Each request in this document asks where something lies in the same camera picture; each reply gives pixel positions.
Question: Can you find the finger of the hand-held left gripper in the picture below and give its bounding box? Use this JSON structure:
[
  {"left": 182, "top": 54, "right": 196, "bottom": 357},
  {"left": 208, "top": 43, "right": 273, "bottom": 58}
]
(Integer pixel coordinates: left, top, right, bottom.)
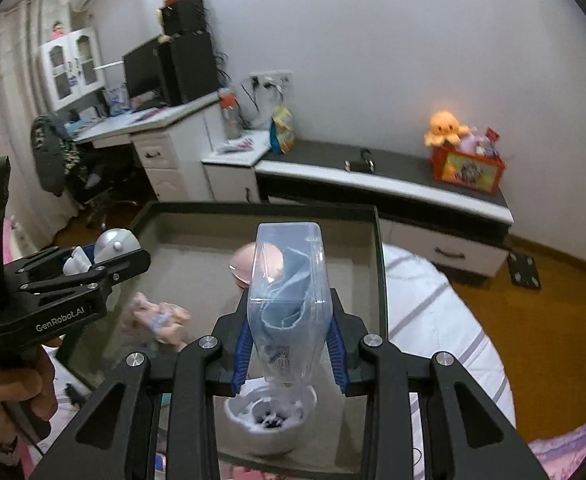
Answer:
[
  {"left": 4, "top": 243, "right": 98, "bottom": 281},
  {"left": 19, "top": 248, "right": 152, "bottom": 306}
]

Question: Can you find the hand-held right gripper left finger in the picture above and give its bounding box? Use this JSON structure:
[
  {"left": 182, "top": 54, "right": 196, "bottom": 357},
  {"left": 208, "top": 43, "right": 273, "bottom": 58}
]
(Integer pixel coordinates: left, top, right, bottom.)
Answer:
[{"left": 28, "top": 292, "right": 254, "bottom": 480}]

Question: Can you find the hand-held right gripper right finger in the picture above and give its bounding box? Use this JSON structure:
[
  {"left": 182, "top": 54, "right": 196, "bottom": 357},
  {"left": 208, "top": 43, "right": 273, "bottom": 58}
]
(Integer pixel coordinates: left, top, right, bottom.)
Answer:
[{"left": 328, "top": 292, "right": 550, "bottom": 480}]

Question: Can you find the white grey blender lid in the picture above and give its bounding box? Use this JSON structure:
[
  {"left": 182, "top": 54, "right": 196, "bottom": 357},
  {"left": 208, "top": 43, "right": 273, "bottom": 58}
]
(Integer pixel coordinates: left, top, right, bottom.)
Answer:
[{"left": 62, "top": 228, "right": 142, "bottom": 276}]

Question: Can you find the pale pink-haired doll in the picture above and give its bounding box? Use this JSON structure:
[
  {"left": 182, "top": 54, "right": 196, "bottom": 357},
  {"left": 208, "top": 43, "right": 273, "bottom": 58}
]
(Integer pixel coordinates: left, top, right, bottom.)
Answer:
[{"left": 122, "top": 294, "right": 192, "bottom": 354}]

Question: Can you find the blue translucent plastic case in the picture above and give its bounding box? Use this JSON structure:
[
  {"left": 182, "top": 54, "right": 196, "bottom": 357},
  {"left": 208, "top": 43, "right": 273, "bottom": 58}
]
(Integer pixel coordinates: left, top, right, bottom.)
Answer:
[{"left": 246, "top": 221, "right": 335, "bottom": 391}]

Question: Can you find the large pink black-rimmed box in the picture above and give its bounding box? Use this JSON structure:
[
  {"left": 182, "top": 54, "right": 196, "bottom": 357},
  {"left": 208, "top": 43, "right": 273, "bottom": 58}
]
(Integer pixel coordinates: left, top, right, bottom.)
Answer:
[{"left": 55, "top": 200, "right": 389, "bottom": 476}]

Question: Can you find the white rounded container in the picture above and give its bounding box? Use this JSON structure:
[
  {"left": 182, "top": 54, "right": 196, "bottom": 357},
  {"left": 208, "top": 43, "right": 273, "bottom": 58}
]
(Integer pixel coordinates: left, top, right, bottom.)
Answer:
[{"left": 222, "top": 384, "right": 319, "bottom": 456}]

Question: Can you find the pink round case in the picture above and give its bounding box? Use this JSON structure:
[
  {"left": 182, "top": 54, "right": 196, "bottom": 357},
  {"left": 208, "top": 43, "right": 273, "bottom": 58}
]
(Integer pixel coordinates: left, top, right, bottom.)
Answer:
[{"left": 228, "top": 241, "right": 260, "bottom": 289}]

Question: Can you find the person's left hand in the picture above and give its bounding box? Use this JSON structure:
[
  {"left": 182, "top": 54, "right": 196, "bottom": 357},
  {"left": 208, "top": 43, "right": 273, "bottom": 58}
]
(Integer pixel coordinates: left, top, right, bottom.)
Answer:
[{"left": 0, "top": 346, "right": 59, "bottom": 442}]

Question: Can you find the black office chair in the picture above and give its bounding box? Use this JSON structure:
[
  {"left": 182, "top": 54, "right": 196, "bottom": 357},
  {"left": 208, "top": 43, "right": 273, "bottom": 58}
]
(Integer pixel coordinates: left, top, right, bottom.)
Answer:
[{"left": 62, "top": 144, "right": 139, "bottom": 229}]

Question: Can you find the grey patterned clothing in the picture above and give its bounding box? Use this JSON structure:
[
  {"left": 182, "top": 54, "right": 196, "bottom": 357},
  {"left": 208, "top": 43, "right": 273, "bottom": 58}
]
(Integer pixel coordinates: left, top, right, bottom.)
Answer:
[{"left": 30, "top": 112, "right": 82, "bottom": 196}]

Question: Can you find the white desk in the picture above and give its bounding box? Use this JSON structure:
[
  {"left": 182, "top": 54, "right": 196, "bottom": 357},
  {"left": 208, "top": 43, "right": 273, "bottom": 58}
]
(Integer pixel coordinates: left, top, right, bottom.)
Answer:
[{"left": 70, "top": 87, "right": 232, "bottom": 204}]

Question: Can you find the white nightstand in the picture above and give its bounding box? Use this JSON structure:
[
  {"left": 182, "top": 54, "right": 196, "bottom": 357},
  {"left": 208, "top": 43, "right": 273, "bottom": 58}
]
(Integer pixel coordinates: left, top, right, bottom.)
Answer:
[{"left": 201, "top": 129, "right": 272, "bottom": 205}]

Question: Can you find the flat printed packet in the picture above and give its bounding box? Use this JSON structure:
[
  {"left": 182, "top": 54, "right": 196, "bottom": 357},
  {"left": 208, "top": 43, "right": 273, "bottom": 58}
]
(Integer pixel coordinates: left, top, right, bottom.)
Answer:
[{"left": 215, "top": 137, "right": 257, "bottom": 154}]

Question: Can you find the blue and white box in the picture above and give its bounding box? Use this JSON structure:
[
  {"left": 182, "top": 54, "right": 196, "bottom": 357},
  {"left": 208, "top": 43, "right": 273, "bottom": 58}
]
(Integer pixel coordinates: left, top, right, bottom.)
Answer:
[{"left": 104, "top": 82, "right": 129, "bottom": 114}]

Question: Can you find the beige curtain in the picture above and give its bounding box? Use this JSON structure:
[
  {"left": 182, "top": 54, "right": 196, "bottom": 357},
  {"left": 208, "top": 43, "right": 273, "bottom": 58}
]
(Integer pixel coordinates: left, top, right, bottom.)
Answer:
[{"left": 0, "top": 0, "right": 74, "bottom": 241}]

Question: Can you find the bottle with red cap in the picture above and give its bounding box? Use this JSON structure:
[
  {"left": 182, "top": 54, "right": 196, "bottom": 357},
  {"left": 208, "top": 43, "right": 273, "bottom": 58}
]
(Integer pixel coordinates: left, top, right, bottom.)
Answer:
[{"left": 220, "top": 92, "right": 242, "bottom": 139}]

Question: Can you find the small black bag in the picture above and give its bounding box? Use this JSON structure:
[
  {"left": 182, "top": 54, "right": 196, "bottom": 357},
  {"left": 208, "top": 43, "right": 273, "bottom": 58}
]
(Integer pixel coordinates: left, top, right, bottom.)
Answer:
[{"left": 343, "top": 147, "right": 376, "bottom": 174}]

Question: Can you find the low black-topped cabinet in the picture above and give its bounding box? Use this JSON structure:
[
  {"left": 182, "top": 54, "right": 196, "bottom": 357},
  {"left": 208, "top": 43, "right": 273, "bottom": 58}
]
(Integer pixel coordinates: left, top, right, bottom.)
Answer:
[{"left": 255, "top": 138, "right": 515, "bottom": 281}]

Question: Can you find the black computer monitor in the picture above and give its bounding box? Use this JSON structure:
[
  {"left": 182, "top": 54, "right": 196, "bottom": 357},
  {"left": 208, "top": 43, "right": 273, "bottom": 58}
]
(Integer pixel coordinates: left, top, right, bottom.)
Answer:
[{"left": 122, "top": 37, "right": 167, "bottom": 101}]

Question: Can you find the black floor scale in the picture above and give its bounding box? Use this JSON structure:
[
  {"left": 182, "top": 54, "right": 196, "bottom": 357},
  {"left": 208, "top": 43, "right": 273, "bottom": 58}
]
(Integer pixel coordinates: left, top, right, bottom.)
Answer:
[{"left": 506, "top": 249, "right": 543, "bottom": 291}]

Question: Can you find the black computer tower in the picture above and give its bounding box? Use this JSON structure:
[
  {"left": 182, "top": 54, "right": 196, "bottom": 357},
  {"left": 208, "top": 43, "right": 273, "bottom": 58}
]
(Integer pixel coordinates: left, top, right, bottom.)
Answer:
[{"left": 157, "top": 29, "right": 222, "bottom": 107}]

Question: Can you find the colourful snack bag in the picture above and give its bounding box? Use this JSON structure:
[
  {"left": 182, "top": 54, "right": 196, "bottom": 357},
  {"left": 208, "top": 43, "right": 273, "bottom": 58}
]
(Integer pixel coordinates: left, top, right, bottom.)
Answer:
[{"left": 268, "top": 105, "right": 298, "bottom": 155}]

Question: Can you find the red printed box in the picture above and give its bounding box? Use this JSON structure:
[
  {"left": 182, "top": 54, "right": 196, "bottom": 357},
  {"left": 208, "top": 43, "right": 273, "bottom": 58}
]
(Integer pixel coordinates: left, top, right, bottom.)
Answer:
[{"left": 431, "top": 142, "right": 506, "bottom": 197}]

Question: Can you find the white glass-door cabinet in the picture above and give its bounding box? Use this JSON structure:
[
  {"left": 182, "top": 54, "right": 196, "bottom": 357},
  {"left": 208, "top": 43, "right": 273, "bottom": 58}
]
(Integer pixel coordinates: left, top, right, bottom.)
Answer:
[{"left": 39, "top": 27, "right": 107, "bottom": 111}]

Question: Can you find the orange octopus plush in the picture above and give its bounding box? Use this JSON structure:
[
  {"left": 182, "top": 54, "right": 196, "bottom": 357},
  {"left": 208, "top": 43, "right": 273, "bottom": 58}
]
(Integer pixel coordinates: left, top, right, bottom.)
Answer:
[{"left": 423, "top": 110, "right": 472, "bottom": 149}]

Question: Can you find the pink plush toy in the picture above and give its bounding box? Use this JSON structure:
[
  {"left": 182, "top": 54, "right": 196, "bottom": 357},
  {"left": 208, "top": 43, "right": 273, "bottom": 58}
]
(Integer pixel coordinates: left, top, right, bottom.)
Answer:
[{"left": 460, "top": 127, "right": 502, "bottom": 159}]

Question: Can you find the pink printed cloth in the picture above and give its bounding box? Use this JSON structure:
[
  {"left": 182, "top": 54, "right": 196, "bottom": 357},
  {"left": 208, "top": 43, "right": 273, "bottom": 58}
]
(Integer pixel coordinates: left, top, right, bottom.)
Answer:
[{"left": 527, "top": 417, "right": 586, "bottom": 480}]

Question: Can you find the black box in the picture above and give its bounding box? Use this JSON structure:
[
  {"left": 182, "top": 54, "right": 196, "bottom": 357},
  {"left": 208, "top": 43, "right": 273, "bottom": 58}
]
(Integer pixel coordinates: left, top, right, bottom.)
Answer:
[{"left": 158, "top": 0, "right": 207, "bottom": 36}]

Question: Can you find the black power cable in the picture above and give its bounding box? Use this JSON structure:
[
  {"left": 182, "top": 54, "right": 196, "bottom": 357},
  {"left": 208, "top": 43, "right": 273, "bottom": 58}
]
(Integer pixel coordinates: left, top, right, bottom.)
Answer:
[{"left": 240, "top": 77, "right": 269, "bottom": 131}]

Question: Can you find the white wall outlet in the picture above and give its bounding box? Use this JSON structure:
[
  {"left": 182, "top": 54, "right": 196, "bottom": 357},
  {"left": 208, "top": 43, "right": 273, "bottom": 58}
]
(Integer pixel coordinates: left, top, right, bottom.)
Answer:
[{"left": 247, "top": 69, "right": 294, "bottom": 89}]

